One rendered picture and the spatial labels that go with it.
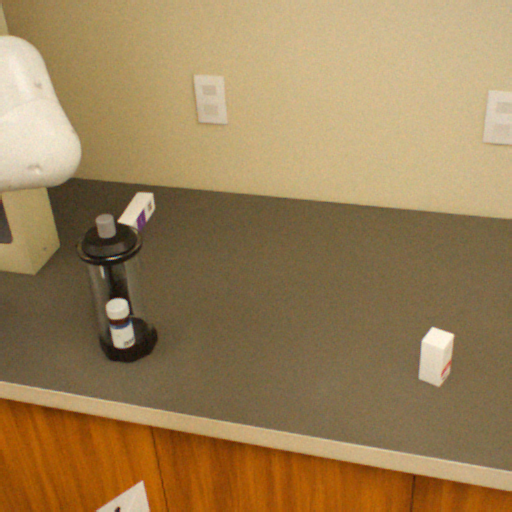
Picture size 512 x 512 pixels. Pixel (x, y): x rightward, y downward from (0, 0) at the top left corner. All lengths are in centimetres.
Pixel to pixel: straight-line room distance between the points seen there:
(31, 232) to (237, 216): 45
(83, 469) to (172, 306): 35
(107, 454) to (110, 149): 79
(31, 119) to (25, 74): 7
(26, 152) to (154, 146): 80
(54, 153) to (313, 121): 74
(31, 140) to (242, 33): 69
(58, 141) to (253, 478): 66
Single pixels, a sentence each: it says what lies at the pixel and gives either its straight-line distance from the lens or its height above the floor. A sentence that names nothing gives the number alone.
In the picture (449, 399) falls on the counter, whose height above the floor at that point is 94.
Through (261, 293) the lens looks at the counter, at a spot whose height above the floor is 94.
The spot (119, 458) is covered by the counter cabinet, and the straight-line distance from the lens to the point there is 148.
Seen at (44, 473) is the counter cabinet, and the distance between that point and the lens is 162.
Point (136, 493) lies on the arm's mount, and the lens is 85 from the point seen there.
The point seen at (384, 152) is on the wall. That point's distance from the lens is 173.
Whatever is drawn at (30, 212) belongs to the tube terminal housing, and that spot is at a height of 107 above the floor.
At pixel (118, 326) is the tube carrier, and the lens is 134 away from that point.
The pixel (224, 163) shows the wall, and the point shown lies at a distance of 184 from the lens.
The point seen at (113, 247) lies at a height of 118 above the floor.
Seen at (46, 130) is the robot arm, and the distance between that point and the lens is 115.
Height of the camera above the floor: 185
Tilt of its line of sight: 35 degrees down
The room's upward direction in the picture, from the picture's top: 4 degrees counter-clockwise
